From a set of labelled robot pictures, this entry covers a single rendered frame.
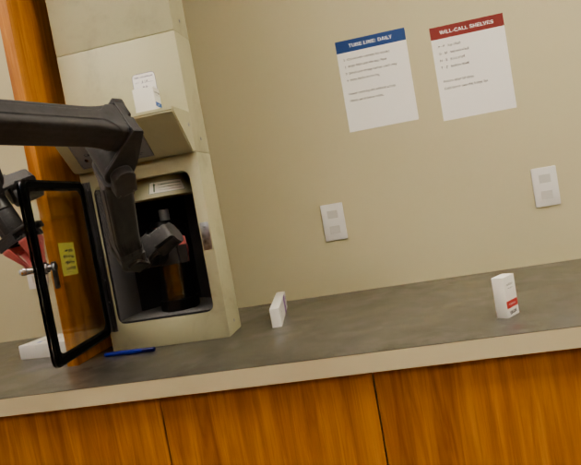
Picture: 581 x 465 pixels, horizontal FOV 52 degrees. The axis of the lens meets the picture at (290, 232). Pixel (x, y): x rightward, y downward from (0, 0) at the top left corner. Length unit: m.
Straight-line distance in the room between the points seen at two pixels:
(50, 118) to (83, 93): 0.71
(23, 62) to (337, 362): 1.04
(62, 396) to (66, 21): 0.91
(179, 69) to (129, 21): 0.17
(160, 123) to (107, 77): 0.24
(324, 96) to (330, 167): 0.22
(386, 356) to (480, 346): 0.17
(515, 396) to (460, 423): 0.12
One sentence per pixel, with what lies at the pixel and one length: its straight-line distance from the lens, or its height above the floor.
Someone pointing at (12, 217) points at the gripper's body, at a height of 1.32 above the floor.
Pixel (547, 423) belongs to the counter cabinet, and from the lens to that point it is 1.28.
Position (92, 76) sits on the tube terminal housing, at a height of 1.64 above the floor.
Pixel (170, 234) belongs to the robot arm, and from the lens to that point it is 1.41.
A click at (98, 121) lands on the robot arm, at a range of 0.98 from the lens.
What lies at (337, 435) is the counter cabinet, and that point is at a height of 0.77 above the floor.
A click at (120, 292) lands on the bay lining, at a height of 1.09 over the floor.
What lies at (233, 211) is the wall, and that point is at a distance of 1.93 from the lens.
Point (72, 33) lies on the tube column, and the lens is 1.68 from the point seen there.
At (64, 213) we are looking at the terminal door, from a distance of 1.49.
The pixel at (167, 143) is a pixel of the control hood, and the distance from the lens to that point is 1.48.
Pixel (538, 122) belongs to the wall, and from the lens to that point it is 1.91.
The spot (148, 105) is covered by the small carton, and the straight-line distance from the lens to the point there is 1.47.
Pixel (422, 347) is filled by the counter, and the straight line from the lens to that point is 1.17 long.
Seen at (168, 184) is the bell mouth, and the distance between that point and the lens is 1.57.
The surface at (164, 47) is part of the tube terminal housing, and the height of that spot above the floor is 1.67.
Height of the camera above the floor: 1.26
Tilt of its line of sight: 3 degrees down
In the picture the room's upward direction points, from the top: 10 degrees counter-clockwise
